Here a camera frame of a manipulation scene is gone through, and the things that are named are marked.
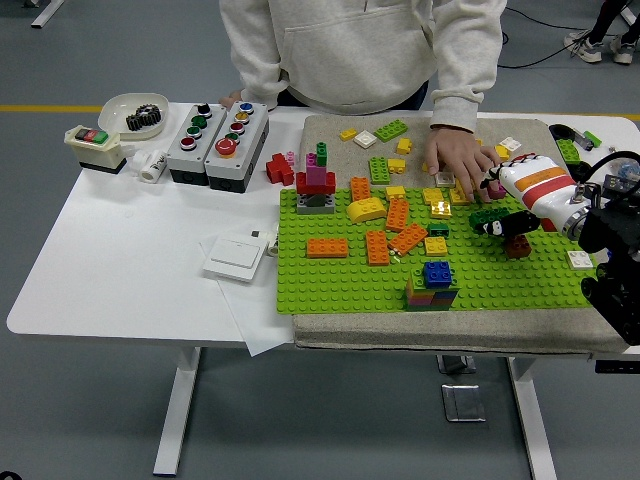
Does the grey-brown mat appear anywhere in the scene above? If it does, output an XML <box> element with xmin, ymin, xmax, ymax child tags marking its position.
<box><xmin>292</xmin><ymin>114</ymin><xmax>640</xmax><ymax>362</ymax></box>

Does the person's left hand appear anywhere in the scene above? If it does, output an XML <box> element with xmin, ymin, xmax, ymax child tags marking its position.
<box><xmin>422</xmin><ymin>127</ymin><xmax>502</xmax><ymax>205</ymax></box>

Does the lime green long brick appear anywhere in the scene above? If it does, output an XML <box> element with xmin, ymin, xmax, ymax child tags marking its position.
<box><xmin>374</xmin><ymin>120</ymin><xmax>410</xmax><ymax>144</ymax></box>

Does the brown square brick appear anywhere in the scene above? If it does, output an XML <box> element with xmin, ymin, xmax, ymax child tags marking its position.
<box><xmin>503</xmin><ymin>234</ymin><xmax>533</xmax><ymax>260</ymax></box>

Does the yellow curved brick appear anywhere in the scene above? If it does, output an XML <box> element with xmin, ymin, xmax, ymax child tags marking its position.
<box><xmin>346</xmin><ymin>197</ymin><xmax>388</xmax><ymax>225</ymax></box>

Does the red wide brick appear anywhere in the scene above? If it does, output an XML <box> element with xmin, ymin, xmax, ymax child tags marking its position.
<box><xmin>296</xmin><ymin>171</ymin><xmax>337</xmax><ymax>196</ymax></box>

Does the pink tall brick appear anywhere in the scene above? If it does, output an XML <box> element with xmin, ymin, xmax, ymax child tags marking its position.
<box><xmin>305</xmin><ymin>153</ymin><xmax>329</xmax><ymax>185</ymax></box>

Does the white wall switch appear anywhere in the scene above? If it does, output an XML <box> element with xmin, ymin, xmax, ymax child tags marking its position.
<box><xmin>202</xmin><ymin>237</ymin><xmax>264</xmax><ymax>284</ymax></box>

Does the lime green medium brick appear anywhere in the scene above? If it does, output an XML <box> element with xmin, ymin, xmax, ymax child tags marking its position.
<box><xmin>368</xmin><ymin>156</ymin><xmax>394</xmax><ymax>186</ymax></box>
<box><xmin>556</xmin><ymin>138</ymin><xmax>583</xmax><ymax>165</ymax></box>

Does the white paper sheet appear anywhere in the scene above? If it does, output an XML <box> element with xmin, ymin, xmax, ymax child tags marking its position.
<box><xmin>199</xmin><ymin>234</ymin><xmax>296</xmax><ymax>359</ymax></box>

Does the beige red-green switch box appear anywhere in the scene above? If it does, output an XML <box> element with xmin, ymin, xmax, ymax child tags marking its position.
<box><xmin>64</xmin><ymin>124</ymin><xmax>127</xmax><ymax>175</ymax></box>

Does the blue square brick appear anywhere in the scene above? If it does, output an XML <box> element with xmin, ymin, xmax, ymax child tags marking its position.
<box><xmin>423</xmin><ymin>259</ymin><xmax>457</xmax><ymax>290</ymax></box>

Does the grey emergency-stop control box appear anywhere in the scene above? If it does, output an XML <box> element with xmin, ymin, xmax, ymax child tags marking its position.
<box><xmin>204</xmin><ymin>101</ymin><xmax>271</xmax><ymax>194</ymax></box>

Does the lime green studded baseplate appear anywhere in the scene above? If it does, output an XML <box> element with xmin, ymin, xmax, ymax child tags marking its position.
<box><xmin>276</xmin><ymin>183</ymin><xmax>617</xmax><ymax>315</ymax></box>

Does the black table control panel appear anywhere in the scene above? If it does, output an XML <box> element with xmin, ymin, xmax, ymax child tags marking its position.
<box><xmin>594</xmin><ymin>358</ymin><xmax>640</xmax><ymax>374</ymax></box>

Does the orange long brick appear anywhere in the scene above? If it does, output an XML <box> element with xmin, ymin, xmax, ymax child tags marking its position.
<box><xmin>365</xmin><ymin>229</ymin><xmax>391</xmax><ymax>267</ymax></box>
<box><xmin>305</xmin><ymin>237</ymin><xmax>350</xmax><ymax>260</ymax></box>
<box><xmin>388</xmin><ymin>223</ymin><xmax>429</xmax><ymax>257</ymax></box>
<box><xmin>383</xmin><ymin>198</ymin><xmax>410</xmax><ymax>233</ymax></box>

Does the person with white sneakers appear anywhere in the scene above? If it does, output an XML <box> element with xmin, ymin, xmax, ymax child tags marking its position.
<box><xmin>564</xmin><ymin>0</ymin><xmax>640</xmax><ymax>65</ymax></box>

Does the white table leg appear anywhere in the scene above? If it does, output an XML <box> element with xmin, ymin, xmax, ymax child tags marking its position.
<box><xmin>152</xmin><ymin>346</ymin><xmax>204</xmax><ymax>476</ymax></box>
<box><xmin>505</xmin><ymin>357</ymin><xmax>557</xmax><ymax>480</ymax></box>

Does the white pipe tee fitting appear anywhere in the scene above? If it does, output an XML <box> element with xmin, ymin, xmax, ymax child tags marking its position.
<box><xmin>132</xmin><ymin>148</ymin><xmax>169</xmax><ymax>184</ymax></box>

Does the white plastic bowl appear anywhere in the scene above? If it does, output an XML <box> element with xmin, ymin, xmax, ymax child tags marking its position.
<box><xmin>97</xmin><ymin>92</ymin><xmax>170</xmax><ymax>141</ymax></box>

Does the black floor cable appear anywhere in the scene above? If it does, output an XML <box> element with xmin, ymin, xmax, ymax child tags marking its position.
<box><xmin>497</xmin><ymin>19</ymin><xmax>591</xmax><ymax>70</ymax></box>

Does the multicolour brick stack lime top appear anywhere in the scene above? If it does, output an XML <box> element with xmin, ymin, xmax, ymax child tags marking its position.
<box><xmin>403</xmin><ymin>268</ymin><xmax>461</xmax><ymax>312</ymax></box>

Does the dark green long brick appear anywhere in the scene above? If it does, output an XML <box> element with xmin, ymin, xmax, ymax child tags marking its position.
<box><xmin>468</xmin><ymin>208</ymin><xmax>509</xmax><ymax>235</ymax></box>

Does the grey four-button control box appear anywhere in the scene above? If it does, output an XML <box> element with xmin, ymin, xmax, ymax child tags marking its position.
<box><xmin>166</xmin><ymin>103</ymin><xmax>229</xmax><ymax>187</ymax></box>

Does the metal floor socket box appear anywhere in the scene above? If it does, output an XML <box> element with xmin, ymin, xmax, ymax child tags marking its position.
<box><xmin>439</xmin><ymin>383</ymin><xmax>487</xmax><ymax>424</ymax></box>

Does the grey arch brick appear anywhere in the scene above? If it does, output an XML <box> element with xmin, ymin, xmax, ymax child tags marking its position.
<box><xmin>296</xmin><ymin>192</ymin><xmax>337</xmax><ymax>215</ymax></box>

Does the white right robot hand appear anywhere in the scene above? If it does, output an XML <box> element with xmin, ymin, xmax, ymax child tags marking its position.
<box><xmin>479</xmin><ymin>154</ymin><xmax>584</xmax><ymax>240</ymax></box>

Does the red cross-shaped brick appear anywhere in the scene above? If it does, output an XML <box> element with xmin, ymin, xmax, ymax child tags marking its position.
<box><xmin>265</xmin><ymin>153</ymin><xmax>296</xmax><ymax>186</ymax></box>

